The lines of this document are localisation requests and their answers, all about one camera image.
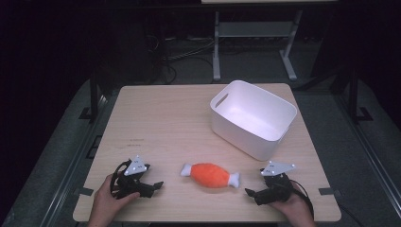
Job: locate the metal floor rail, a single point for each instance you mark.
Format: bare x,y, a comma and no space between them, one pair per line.
369,151
75,157

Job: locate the orange plush meat toy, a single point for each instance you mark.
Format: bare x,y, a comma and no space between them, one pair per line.
209,175

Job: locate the white plastic bin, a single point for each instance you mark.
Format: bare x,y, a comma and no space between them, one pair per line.
252,121

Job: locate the grey table edge bracket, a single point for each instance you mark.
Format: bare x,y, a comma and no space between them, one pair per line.
84,191
329,191

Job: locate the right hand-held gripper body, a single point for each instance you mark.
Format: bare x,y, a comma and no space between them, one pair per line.
277,168

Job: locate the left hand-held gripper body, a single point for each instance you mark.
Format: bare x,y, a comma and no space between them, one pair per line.
136,165

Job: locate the black metal post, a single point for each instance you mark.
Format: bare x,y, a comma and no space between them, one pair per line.
93,94
353,94

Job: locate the person's left hand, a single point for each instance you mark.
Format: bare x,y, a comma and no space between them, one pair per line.
105,201

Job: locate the person's right hand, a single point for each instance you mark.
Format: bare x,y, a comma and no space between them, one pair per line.
298,206

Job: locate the grey metal stand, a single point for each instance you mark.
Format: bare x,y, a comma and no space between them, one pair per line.
252,29

